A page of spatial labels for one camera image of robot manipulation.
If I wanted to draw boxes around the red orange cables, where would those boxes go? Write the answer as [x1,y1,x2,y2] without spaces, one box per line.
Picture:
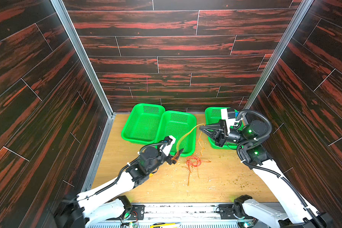
[183,131,211,186]

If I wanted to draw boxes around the orange cable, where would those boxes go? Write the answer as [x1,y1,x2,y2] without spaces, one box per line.
[175,123,206,156]

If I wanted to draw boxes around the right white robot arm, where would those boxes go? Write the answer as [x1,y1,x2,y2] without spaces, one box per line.
[199,108,333,228]

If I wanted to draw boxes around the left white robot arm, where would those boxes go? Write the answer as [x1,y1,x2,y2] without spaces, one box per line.
[53,135,183,228]

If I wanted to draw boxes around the right green basket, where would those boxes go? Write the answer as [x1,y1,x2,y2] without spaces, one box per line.
[205,107,243,150]

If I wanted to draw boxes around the green basket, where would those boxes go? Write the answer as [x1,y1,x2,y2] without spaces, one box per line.
[205,107,243,150]
[155,111,197,157]
[121,103,165,145]

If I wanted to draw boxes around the middle green basket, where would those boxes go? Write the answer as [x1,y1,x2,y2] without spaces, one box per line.
[155,111,197,157]

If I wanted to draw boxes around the left green basket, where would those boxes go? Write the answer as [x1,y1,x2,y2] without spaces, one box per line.
[121,103,165,145]

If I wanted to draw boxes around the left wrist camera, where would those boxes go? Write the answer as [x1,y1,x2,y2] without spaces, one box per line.
[160,135,176,156]

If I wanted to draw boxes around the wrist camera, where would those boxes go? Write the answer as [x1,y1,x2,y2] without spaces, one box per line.
[220,108,242,129]
[160,135,176,156]

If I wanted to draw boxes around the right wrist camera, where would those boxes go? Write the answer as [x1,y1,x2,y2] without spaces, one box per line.
[220,108,242,129]

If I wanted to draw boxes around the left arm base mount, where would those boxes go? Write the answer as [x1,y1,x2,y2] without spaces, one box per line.
[106,204,145,221]

